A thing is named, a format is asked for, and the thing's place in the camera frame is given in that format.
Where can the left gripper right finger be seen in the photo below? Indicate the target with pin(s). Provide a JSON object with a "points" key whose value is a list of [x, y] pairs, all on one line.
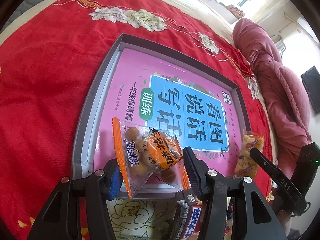
{"points": [[196, 170]]}

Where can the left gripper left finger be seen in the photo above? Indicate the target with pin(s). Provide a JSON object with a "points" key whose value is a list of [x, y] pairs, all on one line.
{"points": [[113, 179]]}

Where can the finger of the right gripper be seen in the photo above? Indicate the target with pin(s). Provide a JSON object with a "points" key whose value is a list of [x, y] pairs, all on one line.
{"points": [[264, 163]]}

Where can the orange quail egg packet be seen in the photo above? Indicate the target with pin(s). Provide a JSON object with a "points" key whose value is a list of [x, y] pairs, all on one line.
{"points": [[144, 152]]}

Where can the puffed rice cake packet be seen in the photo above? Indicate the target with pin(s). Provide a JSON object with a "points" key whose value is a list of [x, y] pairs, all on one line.
{"points": [[245, 165]]}

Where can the brown Snickers bar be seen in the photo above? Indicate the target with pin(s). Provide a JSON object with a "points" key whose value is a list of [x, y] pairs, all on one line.
{"points": [[187, 220]]}

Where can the pink Chinese workbook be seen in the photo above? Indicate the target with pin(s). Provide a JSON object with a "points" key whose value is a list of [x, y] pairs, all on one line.
{"points": [[200, 111]]}

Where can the pink quilted comforter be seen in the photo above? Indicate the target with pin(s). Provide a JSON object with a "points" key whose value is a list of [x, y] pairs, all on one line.
{"points": [[286, 99]]}

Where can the black television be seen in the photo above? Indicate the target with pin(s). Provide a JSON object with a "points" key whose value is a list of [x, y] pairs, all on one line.
{"points": [[311, 82]]}

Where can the shallow grey box tray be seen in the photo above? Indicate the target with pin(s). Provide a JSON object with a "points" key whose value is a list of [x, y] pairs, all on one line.
{"points": [[89, 122]]}

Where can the red floral blanket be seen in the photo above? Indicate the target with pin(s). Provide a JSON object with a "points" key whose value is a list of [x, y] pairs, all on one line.
{"points": [[49, 57]]}

